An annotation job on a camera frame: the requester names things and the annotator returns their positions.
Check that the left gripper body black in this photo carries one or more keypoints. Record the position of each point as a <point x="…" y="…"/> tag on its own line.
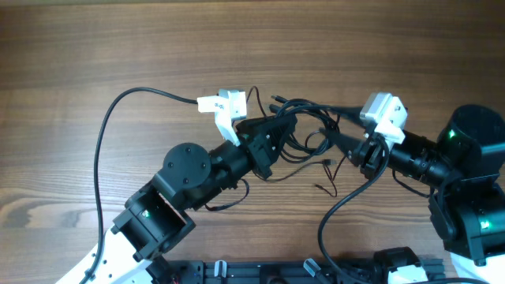
<point x="258" y="154"/>

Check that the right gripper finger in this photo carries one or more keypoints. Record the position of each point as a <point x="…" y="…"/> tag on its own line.
<point x="350" y="113"/>
<point x="348" y="145"/>

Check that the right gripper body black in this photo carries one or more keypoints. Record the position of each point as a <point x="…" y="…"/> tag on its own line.
<point x="373" y="154"/>

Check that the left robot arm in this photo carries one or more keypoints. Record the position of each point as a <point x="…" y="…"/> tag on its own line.
<point x="154" y="220"/>

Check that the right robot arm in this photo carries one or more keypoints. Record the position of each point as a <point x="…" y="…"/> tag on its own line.
<point x="461" y="169"/>

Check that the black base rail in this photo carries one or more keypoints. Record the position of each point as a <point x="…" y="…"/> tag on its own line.
<point x="199" y="272"/>

